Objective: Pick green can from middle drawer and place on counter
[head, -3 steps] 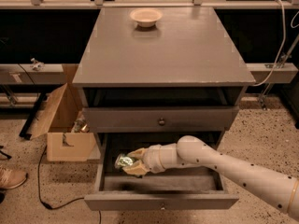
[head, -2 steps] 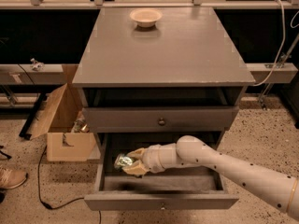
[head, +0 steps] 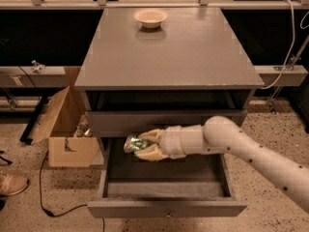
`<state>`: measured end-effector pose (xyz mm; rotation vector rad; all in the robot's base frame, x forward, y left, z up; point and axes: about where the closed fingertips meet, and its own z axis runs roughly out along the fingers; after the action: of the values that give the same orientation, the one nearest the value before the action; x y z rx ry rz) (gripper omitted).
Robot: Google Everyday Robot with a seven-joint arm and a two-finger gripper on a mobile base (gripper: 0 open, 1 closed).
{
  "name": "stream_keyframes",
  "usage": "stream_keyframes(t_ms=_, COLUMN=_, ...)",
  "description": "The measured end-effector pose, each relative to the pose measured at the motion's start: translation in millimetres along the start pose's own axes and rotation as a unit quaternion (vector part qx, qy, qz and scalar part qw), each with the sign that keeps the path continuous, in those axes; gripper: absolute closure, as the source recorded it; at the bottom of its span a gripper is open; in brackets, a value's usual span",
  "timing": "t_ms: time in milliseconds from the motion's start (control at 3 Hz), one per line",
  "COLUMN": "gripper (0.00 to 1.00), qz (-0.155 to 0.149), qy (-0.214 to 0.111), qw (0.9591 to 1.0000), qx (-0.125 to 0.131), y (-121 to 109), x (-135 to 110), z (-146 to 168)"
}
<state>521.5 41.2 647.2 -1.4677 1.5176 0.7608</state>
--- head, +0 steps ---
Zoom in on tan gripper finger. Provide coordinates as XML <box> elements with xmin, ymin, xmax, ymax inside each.
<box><xmin>134</xmin><ymin>144</ymin><xmax>168</xmax><ymax>161</ymax></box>
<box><xmin>139</xmin><ymin>129</ymin><xmax>163</xmax><ymax>143</ymax></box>

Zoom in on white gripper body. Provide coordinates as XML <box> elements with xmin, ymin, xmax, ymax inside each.
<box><xmin>158</xmin><ymin>126</ymin><xmax>185</xmax><ymax>159</ymax></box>

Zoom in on green soda can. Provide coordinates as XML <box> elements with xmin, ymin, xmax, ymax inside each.
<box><xmin>124</xmin><ymin>134</ymin><xmax>152</xmax><ymax>154</ymax></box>

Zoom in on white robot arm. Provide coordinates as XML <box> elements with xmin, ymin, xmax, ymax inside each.
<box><xmin>135</xmin><ymin>116</ymin><xmax>309</xmax><ymax>212</ymax></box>

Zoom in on open grey middle drawer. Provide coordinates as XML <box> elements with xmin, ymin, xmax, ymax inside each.
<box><xmin>88</xmin><ymin>138</ymin><xmax>247</xmax><ymax>218</ymax></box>

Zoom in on closed grey top drawer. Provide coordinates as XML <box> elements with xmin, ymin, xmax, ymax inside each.
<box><xmin>85</xmin><ymin>109</ymin><xmax>247</xmax><ymax>137</ymax></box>

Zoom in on grey drawer cabinet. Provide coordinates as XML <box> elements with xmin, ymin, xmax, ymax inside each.
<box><xmin>74</xmin><ymin>7</ymin><xmax>266</xmax><ymax>140</ymax></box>

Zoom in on cans inside cardboard box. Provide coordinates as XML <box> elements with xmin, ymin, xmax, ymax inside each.
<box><xmin>73</xmin><ymin>123</ymin><xmax>93</xmax><ymax>137</ymax></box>

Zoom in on cardboard box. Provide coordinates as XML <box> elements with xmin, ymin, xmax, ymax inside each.
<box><xmin>31</xmin><ymin>66</ymin><xmax>100</xmax><ymax>168</ymax></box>

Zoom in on white bowl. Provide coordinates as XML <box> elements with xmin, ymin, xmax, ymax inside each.
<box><xmin>134</xmin><ymin>8</ymin><xmax>168</xmax><ymax>29</ymax></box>

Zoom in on tan sneaker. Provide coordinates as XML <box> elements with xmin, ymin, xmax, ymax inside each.
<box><xmin>0</xmin><ymin>172</ymin><xmax>29</xmax><ymax>196</ymax></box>

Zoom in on black power cable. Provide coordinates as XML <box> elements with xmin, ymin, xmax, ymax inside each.
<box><xmin>39</xmin><ymin>151</ymin><xmax>106</xmax><ymax>232</ymax></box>

